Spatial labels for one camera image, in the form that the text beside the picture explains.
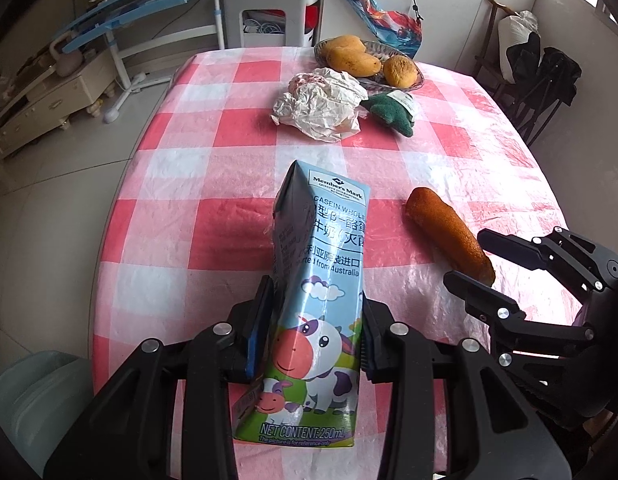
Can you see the blue milk carton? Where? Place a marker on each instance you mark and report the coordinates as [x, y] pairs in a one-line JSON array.
[[314, 270]]

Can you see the red white checked tablecloth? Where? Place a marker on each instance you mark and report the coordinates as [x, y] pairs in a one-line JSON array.
[[189, 170]]

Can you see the red cloth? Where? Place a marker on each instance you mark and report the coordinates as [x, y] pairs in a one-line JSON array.
[[312, 17]]

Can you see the wooden chair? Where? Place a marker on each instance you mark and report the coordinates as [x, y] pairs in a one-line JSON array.
[[494, 45]]

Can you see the glass plate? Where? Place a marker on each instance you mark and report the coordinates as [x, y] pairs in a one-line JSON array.
[[379, 50]]

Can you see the colourful printed bag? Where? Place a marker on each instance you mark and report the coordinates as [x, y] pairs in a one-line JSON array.
[[389, 25]]

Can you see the white bag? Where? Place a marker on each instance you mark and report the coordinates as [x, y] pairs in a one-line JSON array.
[[516, 30]]

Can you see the crumpled white paper wrapper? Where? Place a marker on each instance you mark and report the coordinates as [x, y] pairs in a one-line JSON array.
[[319, 105]]

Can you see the black clothing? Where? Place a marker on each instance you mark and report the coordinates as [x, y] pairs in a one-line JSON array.
[[549, 70]]

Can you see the white cabinet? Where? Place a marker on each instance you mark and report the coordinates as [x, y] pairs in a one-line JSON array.
[[454, 20]]

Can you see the blue study desk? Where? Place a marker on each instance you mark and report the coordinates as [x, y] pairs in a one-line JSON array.
[[119, 10]]

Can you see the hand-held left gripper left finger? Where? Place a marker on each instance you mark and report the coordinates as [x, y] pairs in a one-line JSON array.
[[254, 347]]

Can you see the pink kettlebell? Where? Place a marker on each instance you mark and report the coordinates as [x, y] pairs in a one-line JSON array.
[[69, 62]]

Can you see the green cloth toy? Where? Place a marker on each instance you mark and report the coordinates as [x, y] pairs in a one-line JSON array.
[[389, 112]]

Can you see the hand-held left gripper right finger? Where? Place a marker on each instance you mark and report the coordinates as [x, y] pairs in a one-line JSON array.
[[371, 345]]

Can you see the yellow mango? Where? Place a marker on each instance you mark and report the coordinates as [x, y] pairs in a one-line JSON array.
[[400, 71], [361, 64], [339, 46]]

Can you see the cream low cabinet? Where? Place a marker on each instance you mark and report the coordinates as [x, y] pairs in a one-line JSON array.
[[49, 100]]

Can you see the pale green seat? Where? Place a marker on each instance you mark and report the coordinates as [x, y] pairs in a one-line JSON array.
[[29, 400]]

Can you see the orange bread roll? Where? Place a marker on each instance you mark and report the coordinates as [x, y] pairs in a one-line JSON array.
[[449, 230]]

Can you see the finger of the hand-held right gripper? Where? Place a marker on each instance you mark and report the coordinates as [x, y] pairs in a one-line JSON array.
[[539, 252], [484, 300]]

